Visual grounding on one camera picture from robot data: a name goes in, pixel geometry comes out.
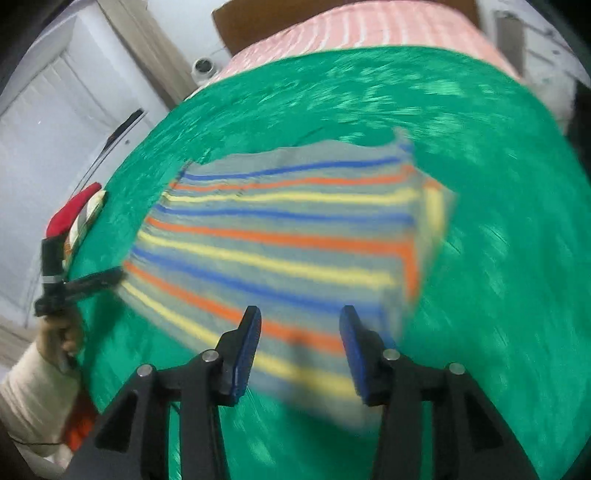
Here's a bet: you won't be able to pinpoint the striped knit sweater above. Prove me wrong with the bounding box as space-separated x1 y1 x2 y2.
118 132 455 430

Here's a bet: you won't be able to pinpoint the cream sleeve forearm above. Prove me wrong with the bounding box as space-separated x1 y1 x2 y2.
1 344 80 458

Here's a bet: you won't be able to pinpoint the left hand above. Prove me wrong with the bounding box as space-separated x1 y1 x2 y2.
36 306 84 373

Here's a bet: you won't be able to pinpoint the red folded garment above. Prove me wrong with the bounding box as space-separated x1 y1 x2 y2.
45 182 102 238

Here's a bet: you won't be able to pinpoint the striped folded garment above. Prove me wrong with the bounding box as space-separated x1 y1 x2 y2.
62 189 106 270

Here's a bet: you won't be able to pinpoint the orange trousers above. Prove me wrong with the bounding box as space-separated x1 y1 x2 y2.
62 389 99 452

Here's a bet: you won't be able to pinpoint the green bed cover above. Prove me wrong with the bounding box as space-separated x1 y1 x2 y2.
72 46 590 479

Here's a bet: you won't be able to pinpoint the white drawer cabinet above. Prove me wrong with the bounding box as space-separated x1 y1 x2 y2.
1 3 168 326

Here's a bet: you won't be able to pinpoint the beige curtain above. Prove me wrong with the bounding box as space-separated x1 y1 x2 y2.
98 0 195 109

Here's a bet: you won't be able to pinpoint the wooden headboard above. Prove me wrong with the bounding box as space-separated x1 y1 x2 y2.
212 1 480 56

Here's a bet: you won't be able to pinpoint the white desk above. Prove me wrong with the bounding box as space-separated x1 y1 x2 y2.
494 10 579 133

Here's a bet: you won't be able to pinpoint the pink striped bed sheet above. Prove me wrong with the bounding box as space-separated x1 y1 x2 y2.
204 1 522 87

